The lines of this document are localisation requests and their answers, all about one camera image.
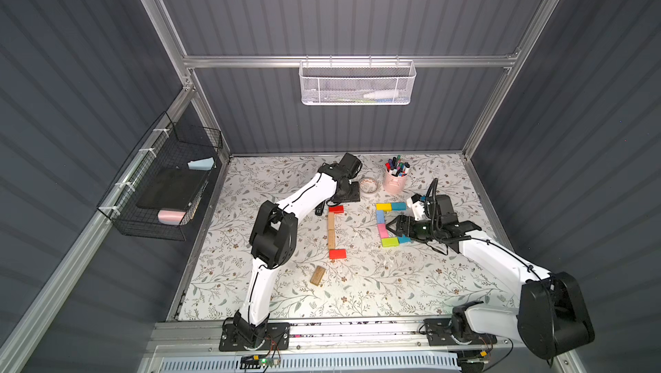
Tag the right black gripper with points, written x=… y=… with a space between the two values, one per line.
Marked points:
x=410 y=226

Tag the black stapler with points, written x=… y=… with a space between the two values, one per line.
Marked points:
x=319 y=210

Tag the yellow block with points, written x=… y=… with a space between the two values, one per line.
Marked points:
x=384 y=207

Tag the wooden block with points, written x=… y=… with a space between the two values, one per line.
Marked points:
x=317 y=276
x=331 y=240
x=331 y=221

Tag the red block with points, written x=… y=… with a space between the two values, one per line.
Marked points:
x=338 y=254
x=337 y=209

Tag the black notebook in basket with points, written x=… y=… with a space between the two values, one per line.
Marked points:
x=172 y=189

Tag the lime green block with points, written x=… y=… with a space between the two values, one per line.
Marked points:
x=390 y=242

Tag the pink block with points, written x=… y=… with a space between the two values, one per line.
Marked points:
x=383 y=232

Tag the white bottle in basket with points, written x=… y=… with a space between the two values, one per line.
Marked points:
x=382 y=95

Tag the white wire mesh basket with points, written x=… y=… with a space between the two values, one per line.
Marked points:
x=343 y=84

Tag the light blue box in basket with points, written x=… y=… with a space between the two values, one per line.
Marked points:
x=202 y=165

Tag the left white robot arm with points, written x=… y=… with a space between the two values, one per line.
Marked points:
x=273 y=239

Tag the small glass dish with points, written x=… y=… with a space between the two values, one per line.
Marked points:
x=369 y=186

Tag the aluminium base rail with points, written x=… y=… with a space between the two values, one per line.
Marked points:
x=368 y=344

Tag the black wire wall basket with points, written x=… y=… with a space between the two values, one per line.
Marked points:
x=170 y=144

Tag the pink pen cup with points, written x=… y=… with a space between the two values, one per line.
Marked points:
x=393 y=184

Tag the pink eraser in basket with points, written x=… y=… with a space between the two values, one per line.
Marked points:
x=171 y=217

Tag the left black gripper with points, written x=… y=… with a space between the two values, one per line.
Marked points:
x=320 y=205

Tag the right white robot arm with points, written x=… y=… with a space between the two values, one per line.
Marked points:
x=551 y=317

